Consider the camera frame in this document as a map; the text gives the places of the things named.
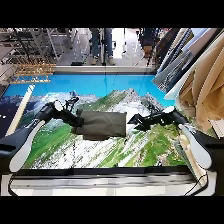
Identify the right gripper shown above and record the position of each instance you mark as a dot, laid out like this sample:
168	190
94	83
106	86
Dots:
150	121

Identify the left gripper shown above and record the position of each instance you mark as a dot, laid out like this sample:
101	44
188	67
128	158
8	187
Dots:
74	119

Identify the grey garment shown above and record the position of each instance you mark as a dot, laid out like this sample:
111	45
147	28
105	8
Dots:
101	125

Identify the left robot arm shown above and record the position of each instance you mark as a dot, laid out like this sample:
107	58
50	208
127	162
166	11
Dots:
25	141

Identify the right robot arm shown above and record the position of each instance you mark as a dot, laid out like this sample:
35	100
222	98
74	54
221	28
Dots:
196	146

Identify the heap of clothes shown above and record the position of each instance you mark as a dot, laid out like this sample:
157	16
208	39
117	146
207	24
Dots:
173	63

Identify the beige garment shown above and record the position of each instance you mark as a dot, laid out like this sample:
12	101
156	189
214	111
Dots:
206	83

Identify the person's legs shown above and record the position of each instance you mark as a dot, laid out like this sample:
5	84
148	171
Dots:
100	43

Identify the silver frame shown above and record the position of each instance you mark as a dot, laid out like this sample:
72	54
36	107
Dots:
100	183

